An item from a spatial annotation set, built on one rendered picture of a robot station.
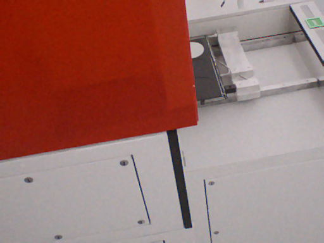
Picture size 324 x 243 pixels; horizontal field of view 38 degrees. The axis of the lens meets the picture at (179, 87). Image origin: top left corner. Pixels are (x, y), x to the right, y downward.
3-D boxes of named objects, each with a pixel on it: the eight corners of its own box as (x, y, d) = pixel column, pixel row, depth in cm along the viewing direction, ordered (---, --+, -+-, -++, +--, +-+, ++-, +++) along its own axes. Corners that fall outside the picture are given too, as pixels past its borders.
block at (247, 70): (231, 79, 170) (231, 73, 168) (230, 73, 173) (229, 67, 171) (254, 75, 171) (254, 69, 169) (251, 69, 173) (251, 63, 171)
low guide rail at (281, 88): (179, 111, 170) (178, 105, 168) (178, 107, 171) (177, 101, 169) (316, 87, 171) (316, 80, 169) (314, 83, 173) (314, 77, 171)
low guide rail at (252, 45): (169, 64, 190) (168, 58, 188) (169, 61, 191) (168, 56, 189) (292, 43, 191) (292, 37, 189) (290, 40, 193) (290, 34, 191)
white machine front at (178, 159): (185, 229, 134) (168, 133, 108) (155, 55, 195) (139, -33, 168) (195, 226, 135) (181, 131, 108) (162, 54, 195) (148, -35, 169)
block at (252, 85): (236, 93, 164) (236, 87, 162) (235, 87, 167) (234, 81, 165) (259, 90, 165) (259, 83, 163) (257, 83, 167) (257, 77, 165)
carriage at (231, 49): (237, 102, 166) (237, 95, 164) (216, 40, 193) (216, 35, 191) (260, 97, 166) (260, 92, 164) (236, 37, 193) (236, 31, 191)
